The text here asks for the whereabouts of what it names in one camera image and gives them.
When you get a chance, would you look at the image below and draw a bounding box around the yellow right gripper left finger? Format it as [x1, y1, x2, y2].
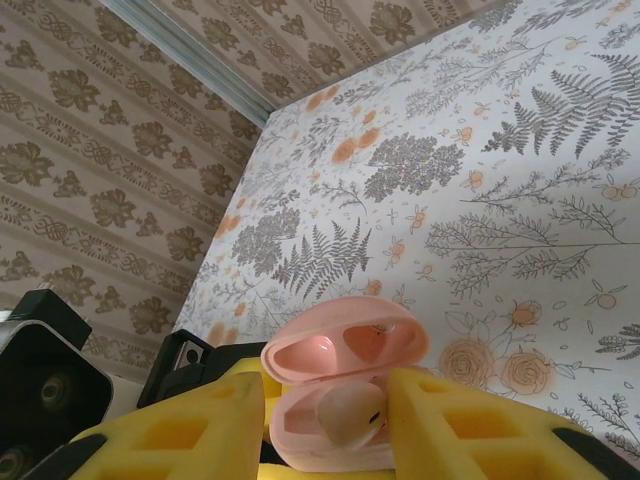
[29, 372, 265, 480]

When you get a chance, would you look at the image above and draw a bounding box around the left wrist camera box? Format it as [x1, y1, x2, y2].
[0, 288, 115, 480]

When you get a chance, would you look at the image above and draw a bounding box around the pink clamshell charging case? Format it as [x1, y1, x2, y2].
[261, 295, 431, 474]

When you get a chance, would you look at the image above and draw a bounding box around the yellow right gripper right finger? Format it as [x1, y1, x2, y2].
[387, 367, 640, 480]

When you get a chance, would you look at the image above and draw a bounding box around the pale bean-shaped earbud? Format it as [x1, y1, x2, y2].
[318, 380, 390, 450]

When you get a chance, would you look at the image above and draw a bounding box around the floral patterned tablecloth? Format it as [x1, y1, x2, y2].
[172, 0, 640, 480]

